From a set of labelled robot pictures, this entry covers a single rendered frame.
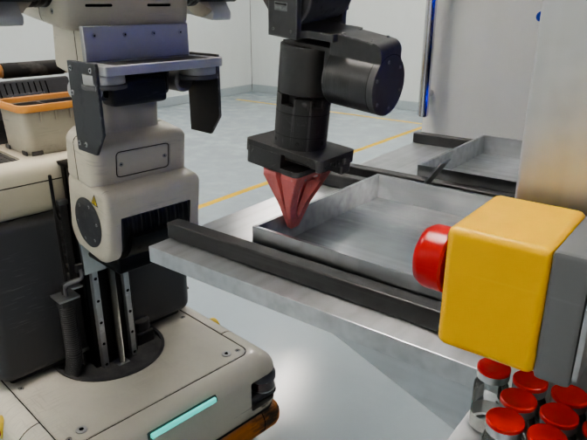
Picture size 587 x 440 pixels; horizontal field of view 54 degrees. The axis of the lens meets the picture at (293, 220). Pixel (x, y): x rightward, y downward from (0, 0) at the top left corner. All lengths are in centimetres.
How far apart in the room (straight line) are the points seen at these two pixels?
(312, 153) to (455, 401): 28
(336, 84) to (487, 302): 30
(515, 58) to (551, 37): 107
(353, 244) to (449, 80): 88
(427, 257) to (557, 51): 14
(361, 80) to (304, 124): 9
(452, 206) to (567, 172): 41
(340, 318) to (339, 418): 129
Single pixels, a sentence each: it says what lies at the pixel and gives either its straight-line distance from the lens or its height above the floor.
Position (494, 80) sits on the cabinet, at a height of 97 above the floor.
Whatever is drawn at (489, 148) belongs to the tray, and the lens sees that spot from 111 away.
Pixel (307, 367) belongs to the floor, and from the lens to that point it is 199.
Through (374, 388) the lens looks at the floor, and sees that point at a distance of 192.
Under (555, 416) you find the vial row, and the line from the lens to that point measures 37.
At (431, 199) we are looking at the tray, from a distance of 79.
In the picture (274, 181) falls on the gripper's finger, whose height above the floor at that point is 96.
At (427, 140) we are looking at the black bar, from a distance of 116.
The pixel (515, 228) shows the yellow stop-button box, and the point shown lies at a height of 103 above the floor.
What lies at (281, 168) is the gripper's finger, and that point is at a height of 98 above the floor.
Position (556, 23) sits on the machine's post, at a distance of 38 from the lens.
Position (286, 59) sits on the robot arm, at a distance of 59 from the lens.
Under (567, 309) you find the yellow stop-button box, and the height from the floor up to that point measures 100.
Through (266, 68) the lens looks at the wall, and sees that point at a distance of 783.
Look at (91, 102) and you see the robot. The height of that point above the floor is 98.
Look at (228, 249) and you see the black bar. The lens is 63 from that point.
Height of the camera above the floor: 114
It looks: 21 degrees down
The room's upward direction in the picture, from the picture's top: straight up
